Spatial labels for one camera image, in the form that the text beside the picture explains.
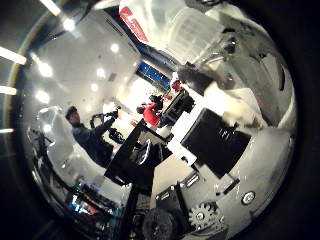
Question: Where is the person in red top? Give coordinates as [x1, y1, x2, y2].
[135, 101, 165, 128]

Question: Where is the person in dark cap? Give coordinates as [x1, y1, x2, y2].
[64, 105, 122, 168]

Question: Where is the blue wall screen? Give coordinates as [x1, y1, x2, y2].
[135, 61, 172, 92]

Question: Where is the clear spray bottle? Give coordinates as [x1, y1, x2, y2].
[118, 0, 241, 69]

